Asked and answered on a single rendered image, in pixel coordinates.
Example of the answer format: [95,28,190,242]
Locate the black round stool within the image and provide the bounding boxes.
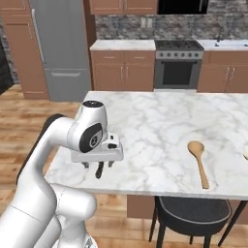
[147,196,248,248]

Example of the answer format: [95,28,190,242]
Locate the dark tap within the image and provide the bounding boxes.
[215,26,226,44]

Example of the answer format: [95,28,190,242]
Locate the grey fridge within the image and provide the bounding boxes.
[28,0,93,103]

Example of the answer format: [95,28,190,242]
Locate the brown wall cupboards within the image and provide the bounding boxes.
[88,0,159,16]

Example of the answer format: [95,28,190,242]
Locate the brown cupboards under sink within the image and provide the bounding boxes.
[196,49,248,94]

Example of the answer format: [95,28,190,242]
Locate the grey oven with hob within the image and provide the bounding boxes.
[153,39,205,91]

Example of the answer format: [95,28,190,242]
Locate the wooden spoon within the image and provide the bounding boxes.
[187,139,210,191]

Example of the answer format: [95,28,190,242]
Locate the tall brown cupboard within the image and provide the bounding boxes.
[0,0,50,101]

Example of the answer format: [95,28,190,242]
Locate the black microwave oven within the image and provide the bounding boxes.
[157,0,209,16]

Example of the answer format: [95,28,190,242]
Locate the black-handled metallic utensil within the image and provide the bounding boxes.
[94,161,106,179]

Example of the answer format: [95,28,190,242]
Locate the brown base cupboards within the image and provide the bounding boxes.
[89,49,157,92]

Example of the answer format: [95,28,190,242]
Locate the white wall socket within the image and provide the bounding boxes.
[139,16,154,29]

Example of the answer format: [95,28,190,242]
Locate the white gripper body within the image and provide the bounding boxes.
[70,142,125,164]

